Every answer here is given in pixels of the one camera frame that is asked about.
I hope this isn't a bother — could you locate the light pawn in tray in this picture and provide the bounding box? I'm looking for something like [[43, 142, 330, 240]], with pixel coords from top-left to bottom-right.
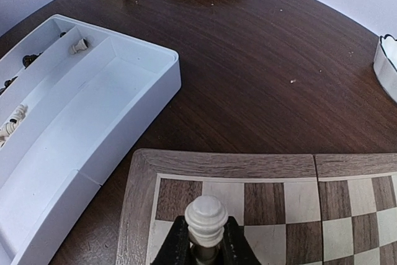
[[68, 38, 89, 55]]

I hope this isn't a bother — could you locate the white plastic tray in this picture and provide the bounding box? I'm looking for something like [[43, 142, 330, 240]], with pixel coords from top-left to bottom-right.
[[1, 14, 181, 264]]

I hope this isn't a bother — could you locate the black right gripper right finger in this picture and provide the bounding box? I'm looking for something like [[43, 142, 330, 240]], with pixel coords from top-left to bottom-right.
[[221, 216, 261, 265]]

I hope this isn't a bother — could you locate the dark chess pieces pile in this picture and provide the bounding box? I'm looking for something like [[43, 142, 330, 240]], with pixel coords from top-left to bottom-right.
[[1, 26, 67, 93]]

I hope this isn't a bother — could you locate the wooden chess board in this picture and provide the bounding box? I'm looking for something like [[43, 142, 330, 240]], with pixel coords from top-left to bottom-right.
[[116, 149, 396, 264]]

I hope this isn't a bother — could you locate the light chess pieces pile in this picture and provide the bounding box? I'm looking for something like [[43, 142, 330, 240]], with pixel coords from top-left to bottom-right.
[[1, 104, 28, 147]]

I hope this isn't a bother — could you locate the white scalloped bowl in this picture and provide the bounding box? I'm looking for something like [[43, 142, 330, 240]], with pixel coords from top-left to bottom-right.
[[373, 34, 397, 102]]

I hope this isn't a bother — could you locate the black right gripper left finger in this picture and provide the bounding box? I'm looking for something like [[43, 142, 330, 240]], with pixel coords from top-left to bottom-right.
[[153, 217, 190, 265]]

